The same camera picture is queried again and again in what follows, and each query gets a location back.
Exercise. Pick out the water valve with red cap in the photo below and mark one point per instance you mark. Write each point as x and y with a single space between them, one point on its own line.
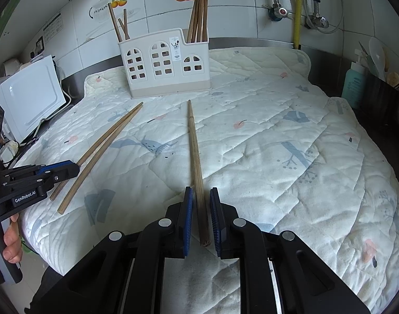
282 12

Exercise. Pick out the white rice paddle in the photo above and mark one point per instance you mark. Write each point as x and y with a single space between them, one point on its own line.
377 52

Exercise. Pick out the white wall label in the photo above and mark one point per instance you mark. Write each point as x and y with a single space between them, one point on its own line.
53 27

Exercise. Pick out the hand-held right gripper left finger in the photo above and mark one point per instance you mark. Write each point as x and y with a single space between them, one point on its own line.
188 222

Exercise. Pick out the clear thin tube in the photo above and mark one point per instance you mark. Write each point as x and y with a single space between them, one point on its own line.
339 23

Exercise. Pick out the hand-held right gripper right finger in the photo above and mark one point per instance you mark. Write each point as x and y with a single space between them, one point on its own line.
215 222

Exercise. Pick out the white power plug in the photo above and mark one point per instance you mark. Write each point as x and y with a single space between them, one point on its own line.
8 150

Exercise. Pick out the grey flat utensil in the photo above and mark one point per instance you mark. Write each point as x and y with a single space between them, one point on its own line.
366 55

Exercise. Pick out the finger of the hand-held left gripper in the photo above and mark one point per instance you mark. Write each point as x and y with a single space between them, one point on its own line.
60 177
60 166

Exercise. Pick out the metal water valve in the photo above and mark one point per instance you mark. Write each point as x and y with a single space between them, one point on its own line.
322 22

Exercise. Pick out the white plastic chopstick holder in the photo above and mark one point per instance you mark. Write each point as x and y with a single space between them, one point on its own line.
173 81

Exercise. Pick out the black utensil container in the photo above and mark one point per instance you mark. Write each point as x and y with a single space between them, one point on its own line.
379 98

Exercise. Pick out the person's left hand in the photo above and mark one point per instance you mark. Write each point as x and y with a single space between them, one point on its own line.
12 242

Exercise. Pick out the teal pump soap bottle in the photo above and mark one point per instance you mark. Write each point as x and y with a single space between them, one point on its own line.
353 85

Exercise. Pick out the white microwave oven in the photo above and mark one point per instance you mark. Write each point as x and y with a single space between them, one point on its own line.
29 98

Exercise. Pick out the wooden spoon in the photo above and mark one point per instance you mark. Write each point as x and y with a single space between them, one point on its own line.
393 78

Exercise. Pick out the white quilted printed mat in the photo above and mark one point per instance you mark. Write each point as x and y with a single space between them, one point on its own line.
268 121

